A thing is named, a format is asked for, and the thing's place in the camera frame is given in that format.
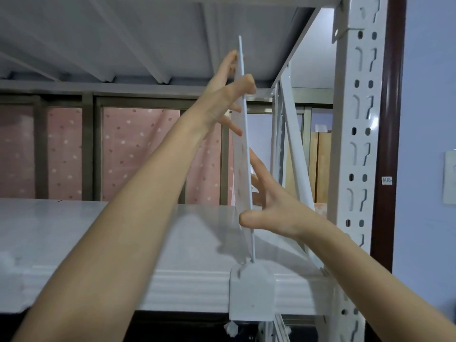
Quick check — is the white slim rack upright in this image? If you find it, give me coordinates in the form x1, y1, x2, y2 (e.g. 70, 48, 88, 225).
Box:
270, 64, 292, 187

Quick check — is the dark brown door frame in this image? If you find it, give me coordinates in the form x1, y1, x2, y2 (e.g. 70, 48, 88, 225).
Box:
370, 0, 407, 275

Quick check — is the light wooden cabinet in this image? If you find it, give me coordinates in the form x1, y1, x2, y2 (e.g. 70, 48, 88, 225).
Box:
285, 130, 334, 206

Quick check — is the white shelf divider panel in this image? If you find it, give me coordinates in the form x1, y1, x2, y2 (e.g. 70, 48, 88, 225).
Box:
231, 35, 257, 264

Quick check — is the pink dotted curtain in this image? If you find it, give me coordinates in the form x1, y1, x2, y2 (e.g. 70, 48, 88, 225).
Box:
0, 104, 236, 206

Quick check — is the white diagonal rack brace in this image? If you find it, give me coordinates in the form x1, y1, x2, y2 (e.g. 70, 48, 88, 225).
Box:
279, 72, 332, 276

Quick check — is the white perforated rack upright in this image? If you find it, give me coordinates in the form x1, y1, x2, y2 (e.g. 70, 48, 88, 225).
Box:
327, 0, 390, 342

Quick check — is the white divider clamp bracket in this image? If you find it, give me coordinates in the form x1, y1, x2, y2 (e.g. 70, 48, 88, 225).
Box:
228, 261, 277, 323

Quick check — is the person's right forearm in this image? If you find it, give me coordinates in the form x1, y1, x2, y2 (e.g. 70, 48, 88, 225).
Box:
301, 214, 456, 342

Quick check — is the white ribbed metal rack shelf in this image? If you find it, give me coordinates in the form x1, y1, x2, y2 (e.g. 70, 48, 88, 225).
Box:
0, 0, 351, 95

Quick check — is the grey metal window frame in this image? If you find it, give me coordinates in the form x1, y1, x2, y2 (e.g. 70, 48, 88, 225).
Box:
0, 90, 334, 206

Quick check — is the person's left hand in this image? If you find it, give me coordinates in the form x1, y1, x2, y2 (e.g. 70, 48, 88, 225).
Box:
187, 50, 257, 140

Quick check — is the white wall switch plate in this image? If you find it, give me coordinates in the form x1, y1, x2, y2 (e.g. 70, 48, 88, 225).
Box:
442, 150, 456, 205

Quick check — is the person's right hand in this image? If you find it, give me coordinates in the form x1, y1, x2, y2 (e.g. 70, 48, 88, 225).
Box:
238, 148, 326, 243

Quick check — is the white flat metal rack shelf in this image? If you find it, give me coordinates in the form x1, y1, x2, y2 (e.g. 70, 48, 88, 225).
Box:
0, 197, 333, 315

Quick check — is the person's left forearm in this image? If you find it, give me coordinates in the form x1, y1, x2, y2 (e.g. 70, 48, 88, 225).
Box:
10, 103, 214, 342

